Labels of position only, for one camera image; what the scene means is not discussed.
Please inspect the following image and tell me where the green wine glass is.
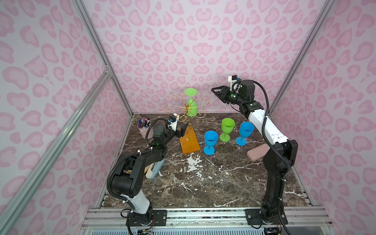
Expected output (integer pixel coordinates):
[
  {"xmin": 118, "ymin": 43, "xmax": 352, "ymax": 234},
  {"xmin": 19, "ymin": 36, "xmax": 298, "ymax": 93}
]
[
  {"xmin": 219, "ymin": 118, "xmax": 235, "ymax": 142},
  {"xmin": 185, "ymin": 88, "xmax": 198, "ymax": 117}
]

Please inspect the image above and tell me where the blue wine glass front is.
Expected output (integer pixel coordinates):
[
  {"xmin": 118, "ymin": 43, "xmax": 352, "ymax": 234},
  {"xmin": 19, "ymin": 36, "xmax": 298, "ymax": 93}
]
[{"xmin": 204, "ymin": 130, "xmax": 218, "ymax": 155}]

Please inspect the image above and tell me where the blue wine glass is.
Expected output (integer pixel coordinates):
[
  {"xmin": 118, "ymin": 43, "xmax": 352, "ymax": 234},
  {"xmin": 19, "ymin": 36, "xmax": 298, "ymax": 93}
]
[
  {"xmin": 236, "ymin": 122, "xmax": 255, "ymax": 146},
  {"xmin": 204, "ymin": 130, "xmax": 218, "ymax": 155}
]

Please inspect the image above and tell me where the blue wine glass back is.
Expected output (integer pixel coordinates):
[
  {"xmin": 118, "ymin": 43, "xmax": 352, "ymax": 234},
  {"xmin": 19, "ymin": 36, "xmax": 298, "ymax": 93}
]
[{"xmin": 236, "ymin": 122, "xmax": 255, "ymax": 146}]

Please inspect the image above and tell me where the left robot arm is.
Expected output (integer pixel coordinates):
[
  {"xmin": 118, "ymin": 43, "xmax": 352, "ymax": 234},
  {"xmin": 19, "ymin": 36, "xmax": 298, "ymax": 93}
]
[{"xmin": 106, "ymin": 114, "xmax": 188, "ymax": 226}]

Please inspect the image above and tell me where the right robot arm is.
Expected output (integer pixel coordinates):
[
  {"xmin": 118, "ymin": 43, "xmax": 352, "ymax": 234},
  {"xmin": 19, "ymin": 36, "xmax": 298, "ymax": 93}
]
[{"xmin": 211, "ymin": 80, "xmax": 298, "ymax": 228}]

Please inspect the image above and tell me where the wooden rack base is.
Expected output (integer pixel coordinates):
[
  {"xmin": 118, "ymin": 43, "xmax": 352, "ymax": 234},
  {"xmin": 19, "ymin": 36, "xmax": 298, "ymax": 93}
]
[{"xmin": 179, "ymin": 125, "xmax": 200, "ymax": 154}]

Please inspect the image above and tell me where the green wine glass back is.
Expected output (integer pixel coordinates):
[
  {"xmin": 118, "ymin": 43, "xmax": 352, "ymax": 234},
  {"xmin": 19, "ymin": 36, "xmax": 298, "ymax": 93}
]
[{"xmin": 185, "ymin": 88, "xmax": 198, "ymax": 117}]

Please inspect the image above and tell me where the pink metal pen bucket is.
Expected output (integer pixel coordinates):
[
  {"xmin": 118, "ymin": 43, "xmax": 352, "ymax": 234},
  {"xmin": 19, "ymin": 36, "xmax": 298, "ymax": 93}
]
[{"xmin": 137, "ymin": 117, "xmax": 151, "ymax": 138}]

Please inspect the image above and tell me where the blue white stapler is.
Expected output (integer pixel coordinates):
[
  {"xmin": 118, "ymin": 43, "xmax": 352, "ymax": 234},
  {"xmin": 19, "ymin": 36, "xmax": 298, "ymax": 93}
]
[{"xmin": 146, "ymin": 159, "xmax": 165, "ymax": 181}]

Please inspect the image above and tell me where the pink case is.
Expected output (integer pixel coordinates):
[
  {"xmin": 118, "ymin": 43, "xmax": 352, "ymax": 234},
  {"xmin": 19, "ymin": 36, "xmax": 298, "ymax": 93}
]
[{"xmin": 247, "ymin": 144, "xmax": 270, "ymax": 162}]

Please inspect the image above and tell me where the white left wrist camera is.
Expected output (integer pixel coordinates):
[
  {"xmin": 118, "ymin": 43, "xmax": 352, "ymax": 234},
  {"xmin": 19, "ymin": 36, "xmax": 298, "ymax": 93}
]
[{"xmin": 167, "ymin": 114, "xmax": 179, "ymax": 131}]

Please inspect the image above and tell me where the gold wire glass rack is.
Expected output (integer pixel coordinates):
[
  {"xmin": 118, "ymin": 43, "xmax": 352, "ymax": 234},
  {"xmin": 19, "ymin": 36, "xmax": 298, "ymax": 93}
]
[{"xmin": 164, "ymin": 91, "xmax": 209, "ymax": 131}]

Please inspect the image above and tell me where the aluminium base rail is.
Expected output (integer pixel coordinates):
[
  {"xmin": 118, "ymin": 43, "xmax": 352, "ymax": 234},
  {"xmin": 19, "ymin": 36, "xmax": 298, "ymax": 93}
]
[{"xmin": 79, "ymin": 206, "xmax": 336, "ymax": 235}]

